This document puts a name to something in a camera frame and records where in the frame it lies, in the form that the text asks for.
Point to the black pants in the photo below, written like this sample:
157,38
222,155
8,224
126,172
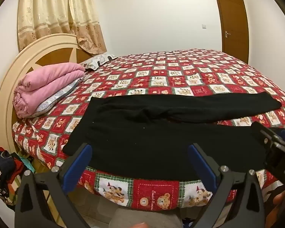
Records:
144,147

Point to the folded pink blanket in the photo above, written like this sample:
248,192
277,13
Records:
42,83

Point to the teal box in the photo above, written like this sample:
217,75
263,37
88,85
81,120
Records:
28,165

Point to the grey patterned pillow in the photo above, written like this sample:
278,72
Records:
52,99

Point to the cream wooden headboard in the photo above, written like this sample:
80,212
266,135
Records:
49,45

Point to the bed with red bear quilt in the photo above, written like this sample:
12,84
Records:
156,76

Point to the beige floral curtain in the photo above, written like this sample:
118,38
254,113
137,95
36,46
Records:
57,9

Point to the brown wooden door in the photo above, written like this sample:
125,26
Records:
232,23

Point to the white patterned pillow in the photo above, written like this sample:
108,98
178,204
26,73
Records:
97,60

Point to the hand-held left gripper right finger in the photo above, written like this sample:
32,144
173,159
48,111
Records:
201,163

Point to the person's right hand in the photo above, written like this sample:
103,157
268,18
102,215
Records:
279,198

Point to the pile of dark clothes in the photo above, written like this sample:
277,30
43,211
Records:
2,171

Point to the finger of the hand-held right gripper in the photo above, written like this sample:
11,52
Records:
261,133

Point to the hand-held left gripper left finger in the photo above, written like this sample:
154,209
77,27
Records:
78,163

